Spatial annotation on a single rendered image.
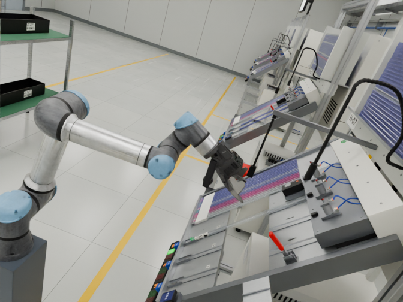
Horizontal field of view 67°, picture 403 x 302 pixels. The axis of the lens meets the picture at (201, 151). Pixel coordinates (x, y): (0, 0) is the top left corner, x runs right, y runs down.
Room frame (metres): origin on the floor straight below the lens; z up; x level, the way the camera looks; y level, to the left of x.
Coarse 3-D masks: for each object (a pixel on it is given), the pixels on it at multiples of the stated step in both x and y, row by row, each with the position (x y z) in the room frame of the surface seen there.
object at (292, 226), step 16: (304, 160) 1.25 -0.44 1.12; (320, 160) 1.18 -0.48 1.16; (336, 160) 1.12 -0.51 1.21; (288, 208) 0.92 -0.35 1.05; (304, 208) 0.89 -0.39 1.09; (272, 224) 0.87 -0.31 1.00; (288, 224) 0.83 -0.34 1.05; (304, 224) 0.80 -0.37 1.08; (288, 240) 0.75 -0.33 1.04; (304, 240) 0.73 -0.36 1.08; (368, 240) 0.65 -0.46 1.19; (272, 256) 0.71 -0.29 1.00; (304, 256) 0.66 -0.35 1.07
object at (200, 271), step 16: (208, 224) 1.04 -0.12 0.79; (224, 224) 0.99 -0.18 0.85; (208, 240) 0.92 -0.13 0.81; (224, 240) 0.89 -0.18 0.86; (192, 256) 0.86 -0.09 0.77; (208, 256) 0.82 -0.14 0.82; (176, 272) 0.80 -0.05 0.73; (192, 272) 0.77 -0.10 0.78; (208, 272) 0.74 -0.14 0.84; (176, 288) 0.71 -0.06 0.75; (192, 288) 0.69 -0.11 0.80
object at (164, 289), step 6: (198, 198) 1.29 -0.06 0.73; (198, 204) 1.24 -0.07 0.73; (192, 216) 1.13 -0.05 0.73; (186, 228) 1.04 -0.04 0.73; (186, 234) 1.00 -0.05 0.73; (180, 246) 0.92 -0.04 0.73; (180, 252) 0.90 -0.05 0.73; (174, 258) 0.85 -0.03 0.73; (174, 264) 0.83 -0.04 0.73; (168, 270) 0.79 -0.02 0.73; (174, 270) 0.81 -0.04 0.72; (168, 276) 0.76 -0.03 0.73; (168, 282) 0.75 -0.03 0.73; (162, 288) 0.71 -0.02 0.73; (156, 300) 0.66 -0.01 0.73
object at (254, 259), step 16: (256, 240) 1.26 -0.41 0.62; (240, 256) 1.30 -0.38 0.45; (256, 256) 1.14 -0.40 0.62; (240, 272) 1.15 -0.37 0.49; (256, 272) 1.04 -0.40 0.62; (304, 288) 1.04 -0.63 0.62; (320, 288) 1.07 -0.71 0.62; (336, 288) 1.10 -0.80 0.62; (352, 288) 1.14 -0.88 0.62; (368, 288) 1.18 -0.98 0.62
